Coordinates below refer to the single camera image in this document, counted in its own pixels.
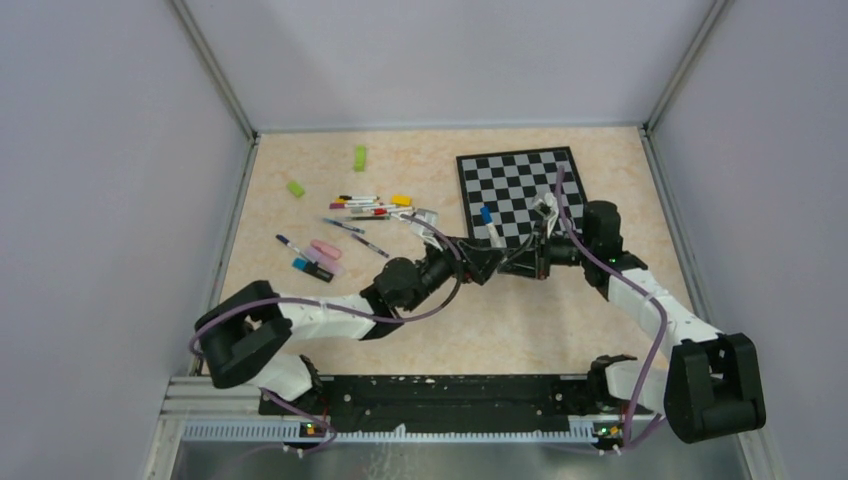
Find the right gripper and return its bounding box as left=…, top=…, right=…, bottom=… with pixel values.
left=498, top=220, right=593, bottom=281

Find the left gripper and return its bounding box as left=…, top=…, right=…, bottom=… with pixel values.
left=402, top=230, right=507, bottom=312

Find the dark thin pen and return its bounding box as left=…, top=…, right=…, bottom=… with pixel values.
left=350, top=232, right=391, bottom=259

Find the pink highlighter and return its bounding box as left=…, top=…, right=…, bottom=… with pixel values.
left=310, top=239, right=343, bottom=260

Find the blue black highlighter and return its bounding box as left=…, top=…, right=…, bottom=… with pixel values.
left=292, top=258, right=334, bottom=283

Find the blue capped white marker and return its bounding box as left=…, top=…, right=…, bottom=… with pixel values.
left=480, top=206, right=504, bottom=248

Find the lilac highlighter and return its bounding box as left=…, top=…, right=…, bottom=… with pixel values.
left=303, top=247, right=346, bottom=276

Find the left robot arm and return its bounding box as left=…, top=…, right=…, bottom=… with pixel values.
left=190, top=237, right=509, bottom=414

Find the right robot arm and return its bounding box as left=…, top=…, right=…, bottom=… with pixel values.
left=499, top=194, right=767, bottom=446

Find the blue thin pen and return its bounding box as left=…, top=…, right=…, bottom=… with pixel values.
left=321, top=218, right=366, bottom=234

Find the black white chessboard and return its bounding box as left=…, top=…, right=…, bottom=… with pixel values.
left=456, top=146, right=587, bottom=248

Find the yellow block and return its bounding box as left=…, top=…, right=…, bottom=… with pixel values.
left=391, top=195, right=412, bottom=207

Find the black capped marker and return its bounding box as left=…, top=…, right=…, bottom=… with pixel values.
left=336, top=195, right=380, bottom=203

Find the green block far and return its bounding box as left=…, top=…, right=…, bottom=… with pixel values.
left=353, top=145, right=367, bottom=172

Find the dark blue marker left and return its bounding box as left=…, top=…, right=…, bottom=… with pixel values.
left=275, top=234, right=311, bottom=262

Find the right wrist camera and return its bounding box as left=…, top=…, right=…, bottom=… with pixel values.
left=531, top=191, right=559, bottom=224

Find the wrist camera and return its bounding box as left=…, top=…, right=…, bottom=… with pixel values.
left=531, top=191, right=559, bottom=224
left=409, top=209, right=439, bottom=242

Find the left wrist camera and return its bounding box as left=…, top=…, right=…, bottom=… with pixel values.
left=409, top=209, right=439, bottom=242

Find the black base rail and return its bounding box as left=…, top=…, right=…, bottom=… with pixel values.
left=293, top=374, right=626, bottom=434

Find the green block near wall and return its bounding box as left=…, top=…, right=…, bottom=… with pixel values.
left=286, top=181, right=305, bottom=198

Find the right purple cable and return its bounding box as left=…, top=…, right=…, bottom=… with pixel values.
left=555, top=166, right=670, bottom=452

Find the aluminium frame rail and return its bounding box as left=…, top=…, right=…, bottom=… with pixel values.
left=158, top=376, right=664, bottom=445

